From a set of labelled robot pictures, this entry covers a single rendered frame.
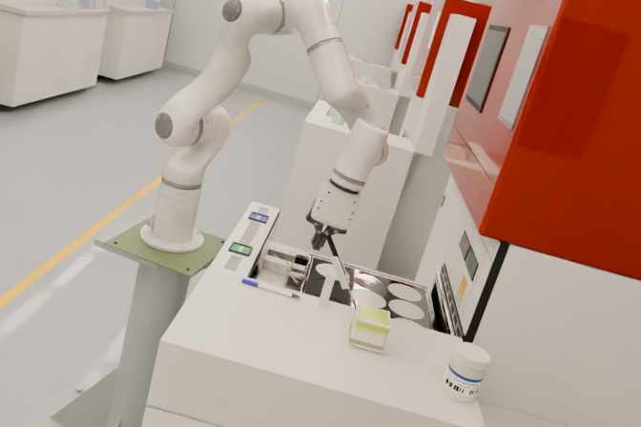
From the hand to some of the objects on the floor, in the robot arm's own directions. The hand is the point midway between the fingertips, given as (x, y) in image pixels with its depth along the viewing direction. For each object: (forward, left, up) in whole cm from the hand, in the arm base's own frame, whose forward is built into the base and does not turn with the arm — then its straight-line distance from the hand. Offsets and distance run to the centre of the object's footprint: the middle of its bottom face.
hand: (318, 240), depth 154 cm
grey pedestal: (-56, +28, -107) cm, 124 cm away
